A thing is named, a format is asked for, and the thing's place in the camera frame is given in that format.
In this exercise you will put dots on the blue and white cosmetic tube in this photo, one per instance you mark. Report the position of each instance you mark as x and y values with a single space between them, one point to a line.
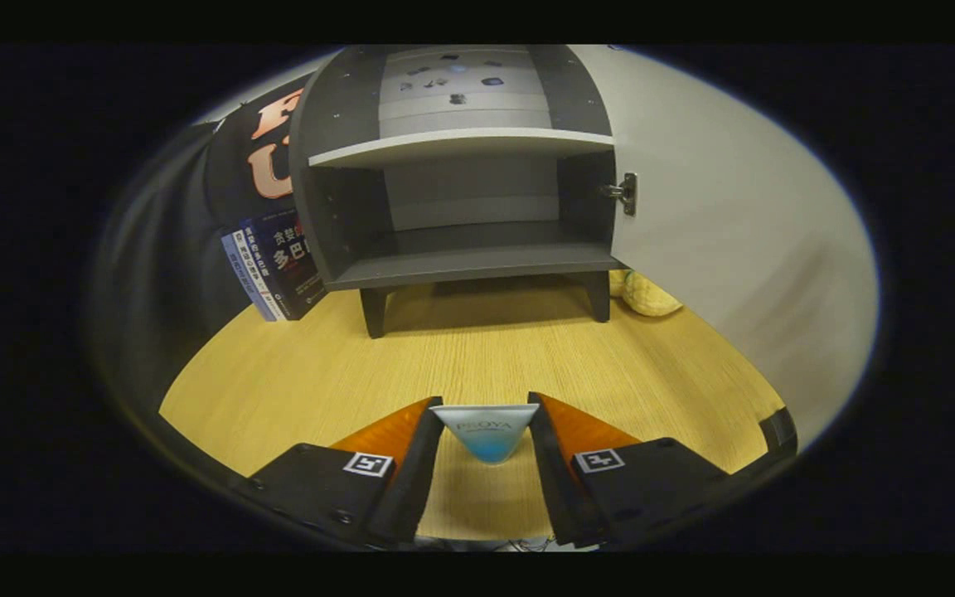
486 431

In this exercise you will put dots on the metal door hinge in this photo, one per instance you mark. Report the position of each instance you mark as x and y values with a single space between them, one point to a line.
625 192

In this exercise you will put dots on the dark blue book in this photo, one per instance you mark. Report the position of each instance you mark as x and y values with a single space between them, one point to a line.
295 253

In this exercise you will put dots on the yellow plush toy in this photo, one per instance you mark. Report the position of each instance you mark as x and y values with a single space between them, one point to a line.
652 297

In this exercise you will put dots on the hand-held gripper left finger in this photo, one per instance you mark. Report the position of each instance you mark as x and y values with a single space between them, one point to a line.
419 473

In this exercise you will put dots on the black backdrop cloth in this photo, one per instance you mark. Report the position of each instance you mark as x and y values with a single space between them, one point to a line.
171 249

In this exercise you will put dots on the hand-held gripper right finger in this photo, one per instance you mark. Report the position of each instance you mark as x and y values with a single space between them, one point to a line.
552 473

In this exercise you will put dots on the white spine book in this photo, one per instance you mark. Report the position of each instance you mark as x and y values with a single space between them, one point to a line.
259 275

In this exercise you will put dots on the white cabinet shelf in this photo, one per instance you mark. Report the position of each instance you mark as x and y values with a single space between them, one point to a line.
461 145

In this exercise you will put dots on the beige cabinet door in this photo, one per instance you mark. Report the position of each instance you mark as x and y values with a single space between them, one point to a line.
734 249

